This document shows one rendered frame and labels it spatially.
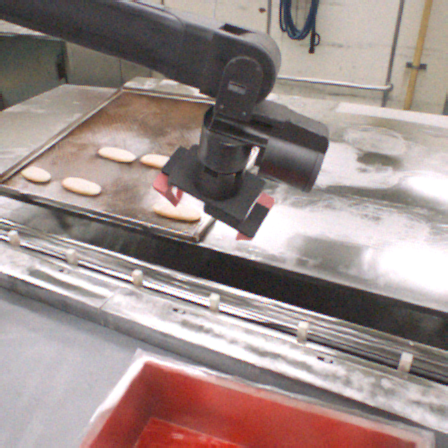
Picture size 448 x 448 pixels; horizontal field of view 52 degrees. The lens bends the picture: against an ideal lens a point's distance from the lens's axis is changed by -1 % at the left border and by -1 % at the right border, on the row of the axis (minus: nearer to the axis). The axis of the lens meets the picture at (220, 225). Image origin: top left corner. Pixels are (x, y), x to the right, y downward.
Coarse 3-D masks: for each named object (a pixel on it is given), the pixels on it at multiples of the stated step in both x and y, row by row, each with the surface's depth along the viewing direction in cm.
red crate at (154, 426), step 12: (156, 420) 57; (144, 432) 55; (156, 432) 55; (168, 432) 55; (180, 432) 55; (192, 432) 55; (144, 444) 54; (156, 444) 54; (168, 444) 54; (180, 444) 54; (192, 444) 54; (204, 444) 54; (216, 444) 54; (228, 444) 54
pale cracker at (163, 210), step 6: (156, 204) 87; (162, 204) 86; (168, 204) 86; (180, 204) 86; (156, 210) 86; (162, 210) 85; (168, 210) 85; (174, 210) 85; (180, 210) 84; (186, 210) 84; (192, 210) 84; (168, 216) 85; (174, 216) 84; (180, 216) 84; (186, 216) 83; (192, 216) 83; (198, 216) 84
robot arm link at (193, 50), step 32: (0, 0) 42; (32, 0) 42; (64, 0) 41; (96, 0) 41; (128, 0) 41; (64, 32) 43; (96, 32) 42; (128, 32) 42; (160, 32) 41; (192, 32) 40; (224, 32) 40; (256, 32) 44; (160, 64) 42; (192, 64) 41; (224, 64) 41
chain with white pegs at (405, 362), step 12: (12, 240) 85; (72, 252) 80; (132, 276) 75; (216, 300) 69; (264, 324) 69; (300, 324) 65; (300, 336) 65; (336, 348) 65; (372, 360) 63; (408, 360) 59; (408, 372) 60; (444, 384) 59
